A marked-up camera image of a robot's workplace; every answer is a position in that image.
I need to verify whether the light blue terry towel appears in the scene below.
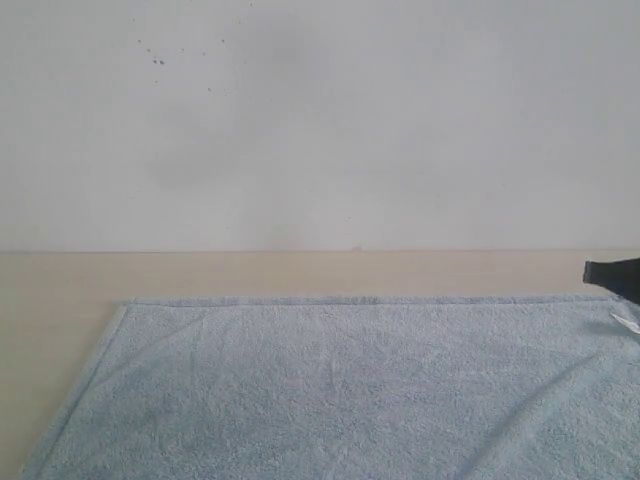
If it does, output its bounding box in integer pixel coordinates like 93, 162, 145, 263
21, 295, 639, 479

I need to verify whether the white towel care label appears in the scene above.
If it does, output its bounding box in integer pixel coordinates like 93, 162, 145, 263
611, 313, 640, 335

